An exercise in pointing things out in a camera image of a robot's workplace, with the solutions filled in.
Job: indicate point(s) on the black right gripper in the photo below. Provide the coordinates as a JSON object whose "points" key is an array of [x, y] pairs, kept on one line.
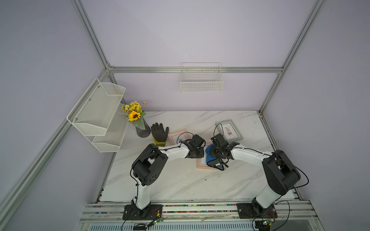
{"points": [[212, 152]]}

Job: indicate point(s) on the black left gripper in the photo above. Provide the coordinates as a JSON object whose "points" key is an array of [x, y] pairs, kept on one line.
{"points": [[201, 155]]}

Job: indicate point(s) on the blue microfibre cloth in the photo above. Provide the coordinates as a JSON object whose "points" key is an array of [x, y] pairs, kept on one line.
{"points": [[213, 162]]}

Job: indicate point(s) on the pink picture frame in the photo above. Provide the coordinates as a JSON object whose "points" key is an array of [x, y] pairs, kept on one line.
{"points": [[201, 163], [177, 136]]}

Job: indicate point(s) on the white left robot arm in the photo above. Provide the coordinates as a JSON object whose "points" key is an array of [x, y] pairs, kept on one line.
{"points": [[147, 168]]}

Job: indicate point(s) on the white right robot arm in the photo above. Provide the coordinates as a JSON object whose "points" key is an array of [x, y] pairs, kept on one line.
{"points": [[280, 173]]}

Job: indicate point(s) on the black yellow work glove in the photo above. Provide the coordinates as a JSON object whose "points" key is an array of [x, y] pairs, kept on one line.
{"points": [[160, 134]]}

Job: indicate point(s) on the dark glass vase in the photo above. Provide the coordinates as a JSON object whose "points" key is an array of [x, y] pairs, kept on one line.
{"points": [[143, 133]]}

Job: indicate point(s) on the sunflower bouquet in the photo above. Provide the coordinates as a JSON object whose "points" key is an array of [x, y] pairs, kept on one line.
{"points": [[135, 114]]}

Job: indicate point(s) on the green picture frame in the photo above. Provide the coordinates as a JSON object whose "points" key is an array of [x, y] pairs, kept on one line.
{"points": [[229, 130]]}

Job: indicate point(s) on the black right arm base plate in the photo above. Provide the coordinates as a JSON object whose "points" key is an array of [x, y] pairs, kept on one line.
{"points": [[254, 209]]}

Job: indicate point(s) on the white wire wall basket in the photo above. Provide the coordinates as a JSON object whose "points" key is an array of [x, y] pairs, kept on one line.
{"points": [[201, 77]]}

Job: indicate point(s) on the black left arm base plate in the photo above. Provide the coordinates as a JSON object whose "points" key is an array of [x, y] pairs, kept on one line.
{"points": [[141, 212]]}

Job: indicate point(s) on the white mesh wall shelf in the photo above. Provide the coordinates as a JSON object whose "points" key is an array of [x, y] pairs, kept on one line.
{"points": [[99, 118]]}

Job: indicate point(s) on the aluminium front rail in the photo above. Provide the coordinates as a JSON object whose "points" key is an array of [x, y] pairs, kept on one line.
{"points": [[200, 216]]}

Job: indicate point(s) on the aluminium enclosure frame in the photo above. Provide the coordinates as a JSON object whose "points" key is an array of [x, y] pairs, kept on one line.
{"points": [[22, 189]]}

